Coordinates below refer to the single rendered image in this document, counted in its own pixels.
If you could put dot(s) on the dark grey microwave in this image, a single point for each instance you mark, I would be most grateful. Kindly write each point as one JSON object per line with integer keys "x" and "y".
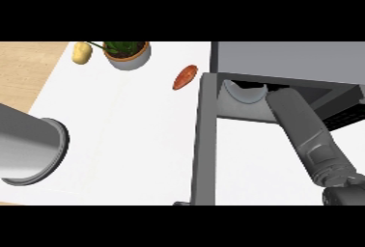
{"x": 285, "y": 61}

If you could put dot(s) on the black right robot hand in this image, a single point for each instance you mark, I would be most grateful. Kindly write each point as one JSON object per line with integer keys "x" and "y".
{"x": 249, "y": 85}

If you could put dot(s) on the pale round microwave plate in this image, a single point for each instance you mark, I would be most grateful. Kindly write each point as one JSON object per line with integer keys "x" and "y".
{"x": 242, "y": 95}

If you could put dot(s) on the orange sweet potato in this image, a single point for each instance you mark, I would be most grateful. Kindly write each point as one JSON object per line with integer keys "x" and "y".
{"x": 184, "y": 77}

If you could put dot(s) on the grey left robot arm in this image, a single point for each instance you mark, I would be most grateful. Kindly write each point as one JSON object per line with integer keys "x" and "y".
{"x": 25, "y": 144}

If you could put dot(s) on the green plant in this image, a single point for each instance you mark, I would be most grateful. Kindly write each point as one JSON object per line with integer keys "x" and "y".
{"x": 121, "y": 47}

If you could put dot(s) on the grey plant pot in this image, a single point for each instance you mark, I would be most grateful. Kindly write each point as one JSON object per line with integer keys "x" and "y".
{"x": 128, "y": 61}

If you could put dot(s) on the yellow potato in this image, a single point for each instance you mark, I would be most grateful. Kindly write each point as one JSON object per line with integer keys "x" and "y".
{"x": 81, "y": 54}

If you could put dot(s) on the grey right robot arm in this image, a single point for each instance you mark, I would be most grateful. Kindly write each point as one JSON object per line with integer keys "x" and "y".
{"x": 302, "y": 131}

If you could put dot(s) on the dark grey microwave door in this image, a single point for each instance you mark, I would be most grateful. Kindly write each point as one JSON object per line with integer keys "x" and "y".
{"x": 203, "y": 144}

